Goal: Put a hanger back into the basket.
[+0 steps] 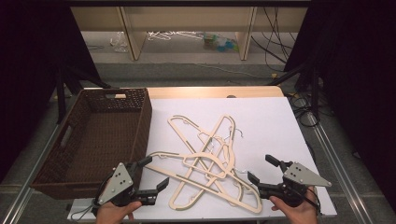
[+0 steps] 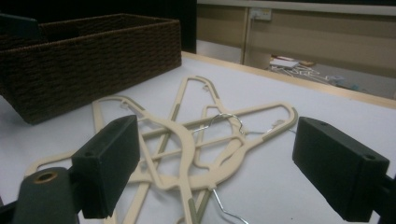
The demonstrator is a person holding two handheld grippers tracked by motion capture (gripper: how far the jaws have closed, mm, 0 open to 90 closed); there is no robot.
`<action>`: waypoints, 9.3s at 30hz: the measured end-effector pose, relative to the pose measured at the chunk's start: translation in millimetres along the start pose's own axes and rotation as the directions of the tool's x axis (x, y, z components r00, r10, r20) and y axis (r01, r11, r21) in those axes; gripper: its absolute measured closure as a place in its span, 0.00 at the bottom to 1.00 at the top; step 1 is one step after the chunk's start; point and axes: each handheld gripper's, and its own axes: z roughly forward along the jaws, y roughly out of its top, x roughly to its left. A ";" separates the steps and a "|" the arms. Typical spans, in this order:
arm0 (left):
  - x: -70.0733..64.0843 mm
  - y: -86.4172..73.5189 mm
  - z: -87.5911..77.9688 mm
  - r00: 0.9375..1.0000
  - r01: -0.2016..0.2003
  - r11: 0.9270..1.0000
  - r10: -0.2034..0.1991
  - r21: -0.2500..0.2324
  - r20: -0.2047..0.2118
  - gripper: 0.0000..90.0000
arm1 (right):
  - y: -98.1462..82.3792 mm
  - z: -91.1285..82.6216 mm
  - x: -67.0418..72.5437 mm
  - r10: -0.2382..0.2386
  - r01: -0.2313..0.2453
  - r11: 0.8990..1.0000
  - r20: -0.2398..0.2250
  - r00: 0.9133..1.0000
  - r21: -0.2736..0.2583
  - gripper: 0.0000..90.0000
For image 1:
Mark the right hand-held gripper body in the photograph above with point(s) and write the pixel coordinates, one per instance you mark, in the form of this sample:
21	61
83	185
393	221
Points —
299	175

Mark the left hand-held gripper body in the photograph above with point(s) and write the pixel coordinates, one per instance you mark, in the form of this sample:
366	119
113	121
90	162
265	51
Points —
116	183

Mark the beige wooden clothes hanger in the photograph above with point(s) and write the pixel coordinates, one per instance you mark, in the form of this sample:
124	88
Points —
162	173

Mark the brown woven basket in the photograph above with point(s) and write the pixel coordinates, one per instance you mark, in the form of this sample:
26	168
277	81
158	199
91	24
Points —
99	140

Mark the person's left hand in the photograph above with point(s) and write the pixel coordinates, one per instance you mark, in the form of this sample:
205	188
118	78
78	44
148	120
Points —
113	214

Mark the person's right hand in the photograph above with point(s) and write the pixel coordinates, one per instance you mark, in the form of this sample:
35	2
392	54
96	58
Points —
300	214

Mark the black curtain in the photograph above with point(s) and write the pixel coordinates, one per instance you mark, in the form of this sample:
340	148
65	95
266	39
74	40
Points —
28	62
358	77

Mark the clear plastic bag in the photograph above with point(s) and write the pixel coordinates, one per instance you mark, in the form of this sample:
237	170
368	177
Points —
119	42

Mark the white hangers on floor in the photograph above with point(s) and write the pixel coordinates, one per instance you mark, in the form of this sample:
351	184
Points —
158	34

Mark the colourful plastic items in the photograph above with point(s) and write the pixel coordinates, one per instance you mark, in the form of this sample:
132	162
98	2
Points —
221	43

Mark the beige wooden shelf unit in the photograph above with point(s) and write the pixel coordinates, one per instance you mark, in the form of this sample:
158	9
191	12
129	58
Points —
186	18

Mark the metal floor rail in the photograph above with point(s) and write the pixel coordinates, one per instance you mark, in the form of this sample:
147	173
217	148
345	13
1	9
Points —
339	174
25	189

